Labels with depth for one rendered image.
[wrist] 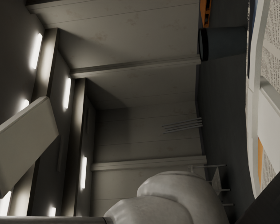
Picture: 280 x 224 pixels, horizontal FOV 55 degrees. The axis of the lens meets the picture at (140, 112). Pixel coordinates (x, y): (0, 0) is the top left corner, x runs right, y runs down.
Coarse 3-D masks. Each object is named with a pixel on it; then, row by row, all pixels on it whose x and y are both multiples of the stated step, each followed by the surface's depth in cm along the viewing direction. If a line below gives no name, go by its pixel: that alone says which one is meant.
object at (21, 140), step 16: (32, 112) 16; (48, 112) 18; (0, 128) 14; (16, 128) 15; (32, 128) 16; (48, 128) 18; (0, 144) 13; (16, 144) 14; (32, 144) 16; (48, 144) 18; (0, 160) 13; (16, 160) 14; (32, 160) 16; (0, 176) 13; (16, 176) 14; (0, 192) 13
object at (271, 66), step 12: (252, 0) 27; (276, 0) 18; (252, 12) 27; (276, 12) 18; (252, 24) 27; (276, 24) 19; (264, 36) 23; (276, 36) 19; (264, 48) 23; (276, 48) 19; (264, 60) 23; (276, 60) 19; (264, 72) 23; (276, 72) 19; (276, 84) 20; (264, 156) 25; (264, 168) 25; (264, 180) 25
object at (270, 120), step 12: (264, 84) 15; (264, 96) 13; (276, 96) 13; (264, 108) 13; (276, 108) 12; (264, 120) 14; (276, 120) 11; (264, 132) 14; (276, 132) 12; (264, 144) 14; (276, 144) 12; (276, 156) 12; (276, 168) 12
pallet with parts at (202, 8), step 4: (200, 0) 732; (204, 0) 662; (200, 4) 739; (204, 4) 668; (200, 8) 747; (204, 8) 674; (208, 8) 676; (204, 12) 682; (208, 12) 681; (204, 16) 693; (208, 16) 697; (204, 20) 706; (208, 20) 706; (204, 24) 723; (208, 24) 719
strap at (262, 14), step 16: (256, 16) 14; (256, 32) 14; (256, 48) 14; (256, 64) 14; (256, 80) 14; (256, 96) 15; (256, 112) 15; (256, 128) 15; (256, 144) 16; (256, 160) 16; (256, 176) 17; (256, 192) 17
